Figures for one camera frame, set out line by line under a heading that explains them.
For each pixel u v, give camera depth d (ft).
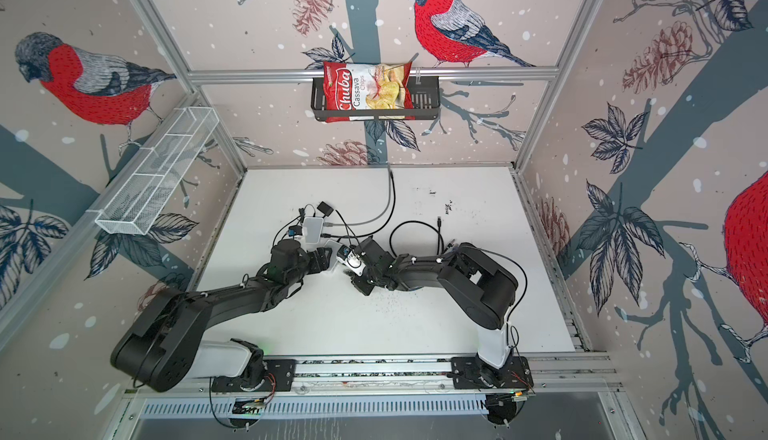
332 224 3.40
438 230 3.31
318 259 2.71
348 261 2.59
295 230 2.71
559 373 2.46
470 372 2.40
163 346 1.39
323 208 3.50
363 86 2.88
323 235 3.28
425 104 3.11
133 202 2.34
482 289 1.59
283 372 2.41
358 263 2.62
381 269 2.34
